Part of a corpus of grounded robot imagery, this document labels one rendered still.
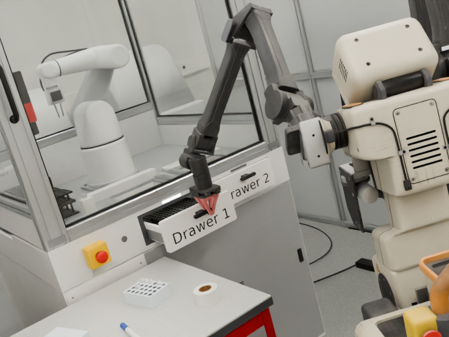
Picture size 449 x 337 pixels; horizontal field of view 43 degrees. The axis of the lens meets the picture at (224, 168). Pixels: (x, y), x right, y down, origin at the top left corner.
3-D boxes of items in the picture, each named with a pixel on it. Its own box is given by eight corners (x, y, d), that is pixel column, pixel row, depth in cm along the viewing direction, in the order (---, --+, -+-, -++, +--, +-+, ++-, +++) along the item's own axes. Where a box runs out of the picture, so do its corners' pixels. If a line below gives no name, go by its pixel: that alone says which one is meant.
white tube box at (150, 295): (173, 293, 173) (169, 283, 172) (153, 309, 167) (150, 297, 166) (145, 289, 181) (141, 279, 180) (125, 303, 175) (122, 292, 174)
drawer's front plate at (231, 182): (275, 183, 232) (269, 157, 229) (219, 210, 217) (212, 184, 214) (272, 182, 233) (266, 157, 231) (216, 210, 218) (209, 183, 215)
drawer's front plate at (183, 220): (237, 218, 204) (229, 190, 201) (170, 253, 188) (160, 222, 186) (234, 218, 205) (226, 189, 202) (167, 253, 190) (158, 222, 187)
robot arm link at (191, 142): (193, 134, 184) (216, 138, 188) (178, 131, 194) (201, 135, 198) (186, 172, 185) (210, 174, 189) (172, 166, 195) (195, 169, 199)
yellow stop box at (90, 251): (113, 261, 189) (107, 241, 187) (93, 271, 185) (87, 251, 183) (107, 258, 193) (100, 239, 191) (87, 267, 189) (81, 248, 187)
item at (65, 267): (289, 178, 239) (282, 146, 235) (62, 293, 185) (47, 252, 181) (172, 166, 316) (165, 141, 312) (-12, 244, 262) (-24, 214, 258)
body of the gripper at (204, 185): (204, 186, 197) (200, 166, 195) (222, 190, 189) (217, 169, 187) (189, 193, 194) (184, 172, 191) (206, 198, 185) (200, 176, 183)
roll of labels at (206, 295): (192, 304, 163) (188, 291, 162) (210, 292, 167) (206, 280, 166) (206, 309, 158) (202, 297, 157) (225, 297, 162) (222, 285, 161)
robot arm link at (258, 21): (244, -10, 165) (272, -1, 170) (222, 26, 174) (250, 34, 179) (285, 105, 140) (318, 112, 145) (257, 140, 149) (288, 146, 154)
